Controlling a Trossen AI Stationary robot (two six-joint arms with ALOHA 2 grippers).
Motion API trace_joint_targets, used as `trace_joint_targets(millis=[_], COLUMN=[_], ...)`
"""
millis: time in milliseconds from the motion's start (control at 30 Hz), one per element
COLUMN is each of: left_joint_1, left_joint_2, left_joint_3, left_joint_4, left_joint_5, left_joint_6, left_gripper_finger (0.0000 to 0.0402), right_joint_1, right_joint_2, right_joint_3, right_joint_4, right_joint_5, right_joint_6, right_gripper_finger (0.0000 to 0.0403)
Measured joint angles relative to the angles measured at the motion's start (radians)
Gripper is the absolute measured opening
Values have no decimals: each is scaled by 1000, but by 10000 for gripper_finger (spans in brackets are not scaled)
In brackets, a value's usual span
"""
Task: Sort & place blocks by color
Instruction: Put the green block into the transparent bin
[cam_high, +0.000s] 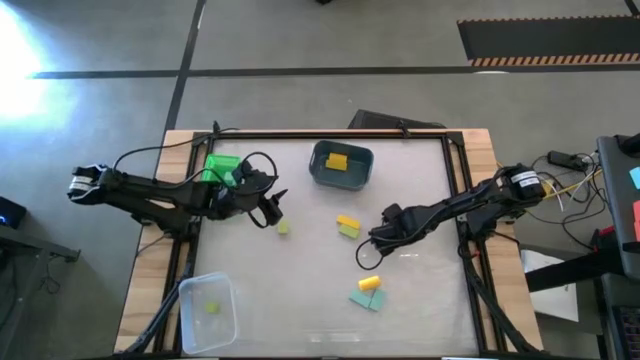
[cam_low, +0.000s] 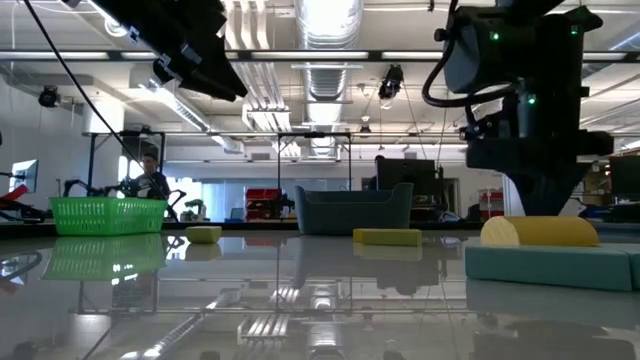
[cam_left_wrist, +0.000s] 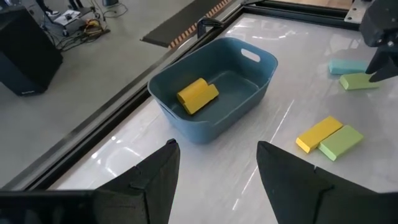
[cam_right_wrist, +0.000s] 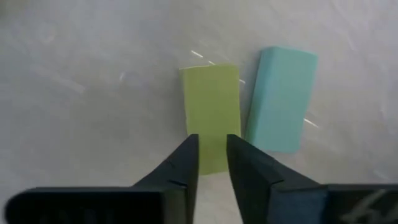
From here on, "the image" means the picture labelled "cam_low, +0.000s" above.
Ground black workstation frame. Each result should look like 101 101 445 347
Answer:
87 130 167 199

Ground silver air duct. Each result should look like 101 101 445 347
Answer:
293 0 365 159

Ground green plastic basket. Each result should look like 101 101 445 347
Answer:
49 196 169 237

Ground black computer monitor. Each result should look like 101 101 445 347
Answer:
376 158 437 193
608 155 640 199

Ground teal rectangular block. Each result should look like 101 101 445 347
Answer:
464 244 634 293

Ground yellow half cylinder block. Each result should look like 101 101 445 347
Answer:
480 215 600 248

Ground white pillar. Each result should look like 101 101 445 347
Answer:
501 172 524 217

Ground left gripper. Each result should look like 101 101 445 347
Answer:
92 0 249 103

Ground light green rectangular block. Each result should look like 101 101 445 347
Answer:
360 228 423 248

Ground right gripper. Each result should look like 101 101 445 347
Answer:
464 130 615 217

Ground black table edge rail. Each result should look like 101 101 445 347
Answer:
0 219 640 240

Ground red plastic part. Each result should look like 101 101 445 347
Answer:
0 184 30 203

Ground black overhead camera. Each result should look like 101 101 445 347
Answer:
377 63 405 100

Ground red shelf unit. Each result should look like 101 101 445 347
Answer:
478 188 506 221

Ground red storage bins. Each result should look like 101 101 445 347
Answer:
244 188 283 221

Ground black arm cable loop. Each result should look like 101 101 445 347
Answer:
421 27 519 109

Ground black overhead frame bar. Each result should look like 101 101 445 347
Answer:
0 49 640 63

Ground small light green block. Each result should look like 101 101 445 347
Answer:
185 225 223 245

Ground blue plastic bin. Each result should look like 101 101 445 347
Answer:
294 182 415 236

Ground yellow rectangular block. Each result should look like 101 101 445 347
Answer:
352 228 381 244

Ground black ceiling camera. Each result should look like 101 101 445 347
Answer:
38 84 62 109

